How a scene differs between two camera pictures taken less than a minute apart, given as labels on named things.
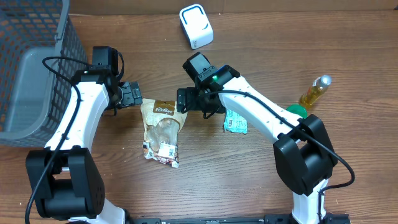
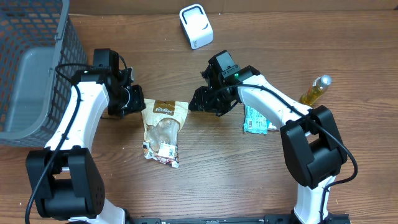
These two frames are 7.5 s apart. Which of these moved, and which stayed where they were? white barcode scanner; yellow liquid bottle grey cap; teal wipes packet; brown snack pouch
Moved: teal wipes packet
Stayed: yellow liquid bottle grey cap; white barcode scanner; brown snack pouch
